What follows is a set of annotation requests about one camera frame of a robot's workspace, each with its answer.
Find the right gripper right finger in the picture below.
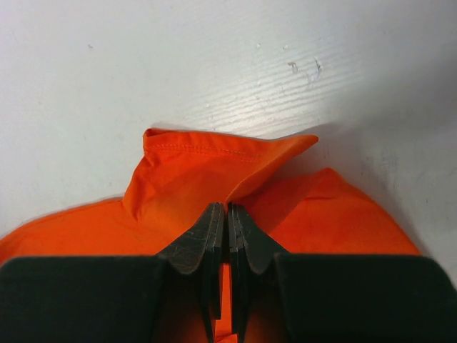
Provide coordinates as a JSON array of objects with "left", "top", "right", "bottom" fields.
[{"left": 228, "top": 204, "right": 456, "bottom": 342}]

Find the orange t shirt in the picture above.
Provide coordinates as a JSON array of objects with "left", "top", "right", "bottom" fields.
[{"left": 0, "top": 127, "right": 422, "bottom": 343}]

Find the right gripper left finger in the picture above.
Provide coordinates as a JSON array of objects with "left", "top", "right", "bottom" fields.
[{"left": 1, "top": 204, "right": 225, "bottom": 342}]

